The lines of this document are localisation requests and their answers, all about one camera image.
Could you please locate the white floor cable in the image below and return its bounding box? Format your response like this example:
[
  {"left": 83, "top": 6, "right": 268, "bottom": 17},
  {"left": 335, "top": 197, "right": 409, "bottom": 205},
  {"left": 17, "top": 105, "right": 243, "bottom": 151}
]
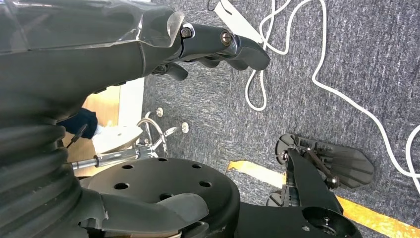
[{"left": 244, "top": 0, "right": 420, "bottom": 196}]

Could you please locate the white edged wooden desk panel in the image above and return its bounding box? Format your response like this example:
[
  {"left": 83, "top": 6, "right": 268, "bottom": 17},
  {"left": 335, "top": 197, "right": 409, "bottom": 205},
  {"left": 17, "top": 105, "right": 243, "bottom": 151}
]
[{"left": 62, "top": 77, "right": 146, "bottom": 168}]

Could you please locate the person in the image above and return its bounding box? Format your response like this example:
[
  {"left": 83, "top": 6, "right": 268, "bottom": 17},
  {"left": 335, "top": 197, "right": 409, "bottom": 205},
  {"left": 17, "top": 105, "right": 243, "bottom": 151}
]
[{"left": 57, "top": 108, "right": 144, "bottom": 155}]

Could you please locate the chrome bar stool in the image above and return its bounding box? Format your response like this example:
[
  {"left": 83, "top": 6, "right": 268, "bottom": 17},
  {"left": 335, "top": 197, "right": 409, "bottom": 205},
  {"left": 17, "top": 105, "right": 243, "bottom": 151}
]
[{"left": 70, "top": 107, "right": 190, "bottom": 170}]

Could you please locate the white power strip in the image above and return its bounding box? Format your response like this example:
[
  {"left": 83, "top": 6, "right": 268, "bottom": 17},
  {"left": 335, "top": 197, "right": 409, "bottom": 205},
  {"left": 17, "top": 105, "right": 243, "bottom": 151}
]
[{"left": 213, "top": 0, "right": 265, "bottom": 44}]

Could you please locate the black robot foot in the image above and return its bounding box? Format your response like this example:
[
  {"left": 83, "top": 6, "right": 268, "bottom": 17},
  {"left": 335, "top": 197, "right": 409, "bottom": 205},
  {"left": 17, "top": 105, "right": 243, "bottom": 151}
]
[{"left": 266, "top": 133, "right": 375, "bottom": 208}]

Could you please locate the yellow floor tape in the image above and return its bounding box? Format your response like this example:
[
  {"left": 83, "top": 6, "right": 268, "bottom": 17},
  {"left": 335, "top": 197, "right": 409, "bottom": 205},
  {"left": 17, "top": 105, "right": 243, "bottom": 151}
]
[{"left": 226, "top": 160, "right": 420, "bottom": 238}]

